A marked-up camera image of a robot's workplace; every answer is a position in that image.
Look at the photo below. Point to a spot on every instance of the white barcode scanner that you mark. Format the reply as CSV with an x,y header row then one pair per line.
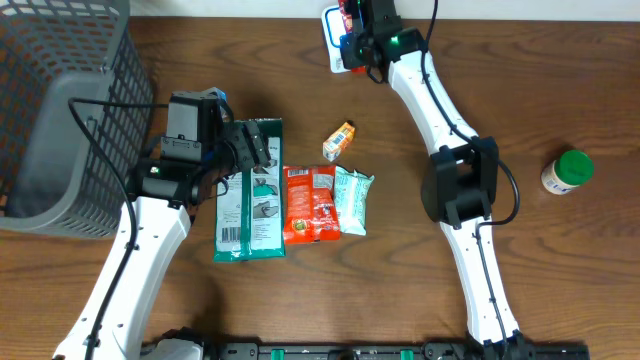
x,y
334,28

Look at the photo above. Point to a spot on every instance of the small red wrapper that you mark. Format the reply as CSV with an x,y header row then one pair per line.
x,y
345,15

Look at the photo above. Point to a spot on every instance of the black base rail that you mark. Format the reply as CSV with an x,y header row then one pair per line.
x,y
350,350

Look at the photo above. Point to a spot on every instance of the orange white small packet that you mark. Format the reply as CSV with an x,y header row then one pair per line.
x,y
338,141

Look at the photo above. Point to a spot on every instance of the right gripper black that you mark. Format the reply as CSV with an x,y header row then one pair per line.
x,y
352,57

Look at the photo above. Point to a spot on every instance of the grey plastic mesh basket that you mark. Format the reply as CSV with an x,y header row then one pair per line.
x,y
61,59

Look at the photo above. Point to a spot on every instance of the green-lid white jar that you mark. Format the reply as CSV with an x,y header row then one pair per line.
x,y
571,170

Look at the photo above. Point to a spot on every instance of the teal white snack packet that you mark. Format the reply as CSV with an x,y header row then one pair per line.
x,y
350,193

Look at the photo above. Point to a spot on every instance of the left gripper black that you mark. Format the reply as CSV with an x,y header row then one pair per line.
x,y
243,139

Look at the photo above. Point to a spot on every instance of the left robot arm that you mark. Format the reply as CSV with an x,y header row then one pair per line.
x,y
154,222

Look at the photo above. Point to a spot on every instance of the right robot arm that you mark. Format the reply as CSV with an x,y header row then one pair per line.
x,y
461,184

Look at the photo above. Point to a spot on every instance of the green white snack bag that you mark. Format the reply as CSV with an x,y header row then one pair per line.
x,y
249,206

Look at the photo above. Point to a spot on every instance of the red snack packet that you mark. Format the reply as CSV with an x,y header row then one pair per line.
x,y
311,214

